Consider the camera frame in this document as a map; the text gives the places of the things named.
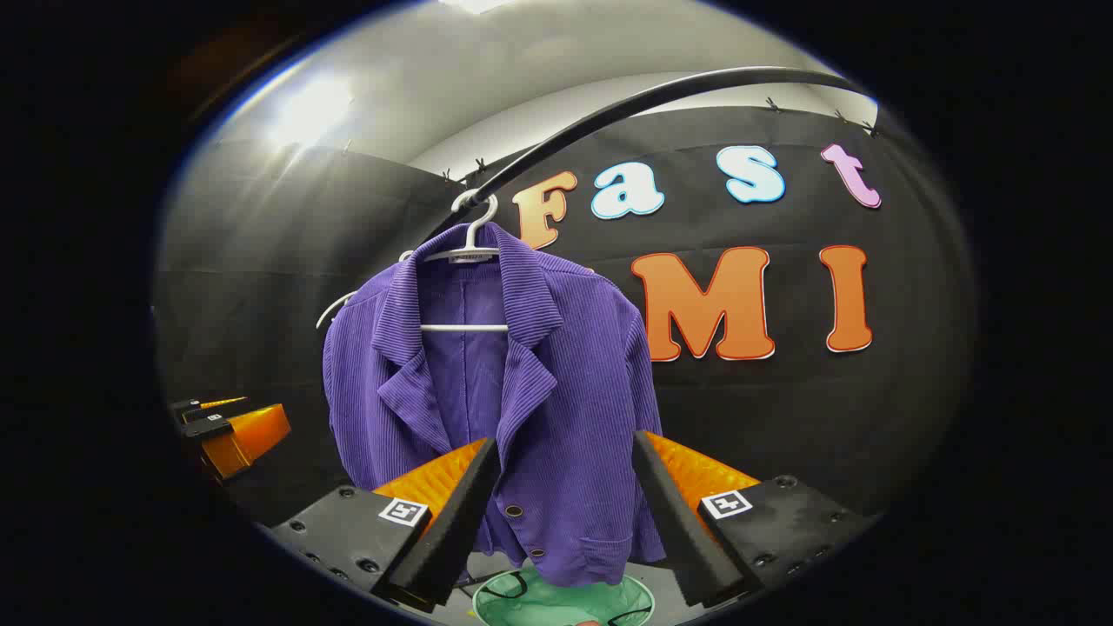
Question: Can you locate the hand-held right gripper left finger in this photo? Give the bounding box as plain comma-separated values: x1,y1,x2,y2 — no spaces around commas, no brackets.
261,437,503,614

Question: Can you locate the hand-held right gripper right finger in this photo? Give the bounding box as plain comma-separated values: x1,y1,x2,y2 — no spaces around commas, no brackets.
632,430,879,609

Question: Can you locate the green laundry hamper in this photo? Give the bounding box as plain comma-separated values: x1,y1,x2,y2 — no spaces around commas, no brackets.
472,565,656,626

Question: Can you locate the purple corduroy jacket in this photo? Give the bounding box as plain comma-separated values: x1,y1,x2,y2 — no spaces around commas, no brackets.
322,222,668,588

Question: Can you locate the white plastic hanger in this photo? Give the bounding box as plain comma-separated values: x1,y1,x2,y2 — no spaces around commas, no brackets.
316,190,479,330
420,196,510,334

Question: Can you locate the black metal clothes rack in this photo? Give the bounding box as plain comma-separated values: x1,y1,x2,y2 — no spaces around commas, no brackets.
416,67,875,249

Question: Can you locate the plain black backdrop cloth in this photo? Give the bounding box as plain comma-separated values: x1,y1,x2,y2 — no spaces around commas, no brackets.
155,139,470,523

